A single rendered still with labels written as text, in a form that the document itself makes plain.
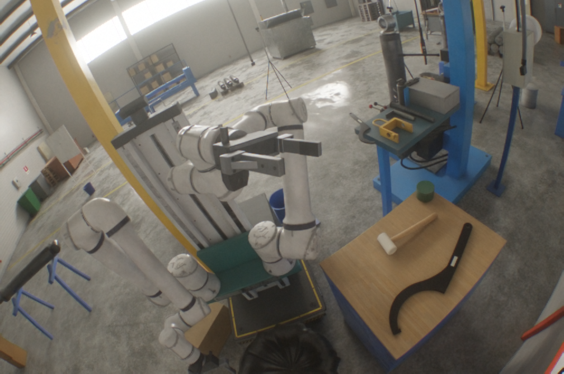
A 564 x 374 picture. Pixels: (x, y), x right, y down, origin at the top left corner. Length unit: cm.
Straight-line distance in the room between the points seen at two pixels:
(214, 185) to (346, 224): 198
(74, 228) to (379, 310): 119
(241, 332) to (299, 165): 131
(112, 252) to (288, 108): 96
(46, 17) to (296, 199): 194
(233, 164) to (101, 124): 154
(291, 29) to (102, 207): 953
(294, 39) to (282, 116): 902
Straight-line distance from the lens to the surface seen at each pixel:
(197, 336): 213
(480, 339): 212
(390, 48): 256
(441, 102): 183
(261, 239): 117
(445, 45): 373
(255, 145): 46
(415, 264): 116
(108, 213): 96
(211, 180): 63
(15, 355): 539
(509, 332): 222
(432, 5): 918
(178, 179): 73
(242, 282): 144
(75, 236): 102
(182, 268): 132
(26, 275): 411
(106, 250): 108
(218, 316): 211
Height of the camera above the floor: 196
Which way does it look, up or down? 33 degrees down
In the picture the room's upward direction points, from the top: 23 degrees counter-clockwise
